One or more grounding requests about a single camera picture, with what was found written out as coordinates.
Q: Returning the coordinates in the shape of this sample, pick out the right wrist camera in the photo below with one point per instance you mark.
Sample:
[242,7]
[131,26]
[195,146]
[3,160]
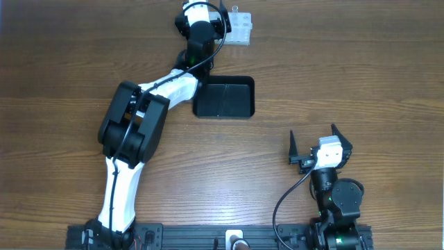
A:
[327,151]

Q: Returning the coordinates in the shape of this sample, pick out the white test tube rack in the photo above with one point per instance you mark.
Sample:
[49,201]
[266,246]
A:
[241,29]

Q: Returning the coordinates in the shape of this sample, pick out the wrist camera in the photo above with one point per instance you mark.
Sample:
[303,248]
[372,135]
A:
[196,12]
[327,151]

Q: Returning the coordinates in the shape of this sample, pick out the clear test tube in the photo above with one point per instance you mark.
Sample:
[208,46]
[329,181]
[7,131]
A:
[235,9]
[222,100]

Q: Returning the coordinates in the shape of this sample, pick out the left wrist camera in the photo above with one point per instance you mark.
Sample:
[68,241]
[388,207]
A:
[196,12]

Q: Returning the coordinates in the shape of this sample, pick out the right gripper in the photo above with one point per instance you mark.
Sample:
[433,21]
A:
[305,162]

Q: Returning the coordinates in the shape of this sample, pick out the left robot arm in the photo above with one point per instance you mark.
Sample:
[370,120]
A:
[121,194]

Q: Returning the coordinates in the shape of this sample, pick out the mounting rail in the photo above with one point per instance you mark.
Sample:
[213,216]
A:
[194,237]

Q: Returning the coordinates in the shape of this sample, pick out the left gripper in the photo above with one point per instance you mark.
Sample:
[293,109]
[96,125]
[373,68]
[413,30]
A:
[181,25]

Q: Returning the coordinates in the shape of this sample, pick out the black tray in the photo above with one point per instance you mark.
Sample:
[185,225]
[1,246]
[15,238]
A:
[239,100]

